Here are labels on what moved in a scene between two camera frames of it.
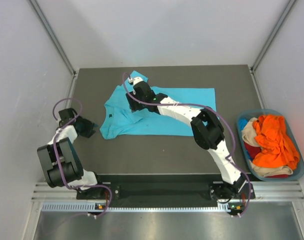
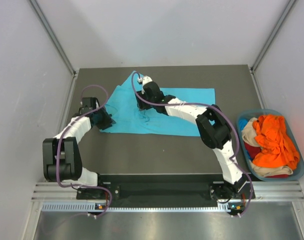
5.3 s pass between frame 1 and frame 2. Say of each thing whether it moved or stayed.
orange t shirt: stayed
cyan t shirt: stayed
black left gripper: moved
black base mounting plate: stayed
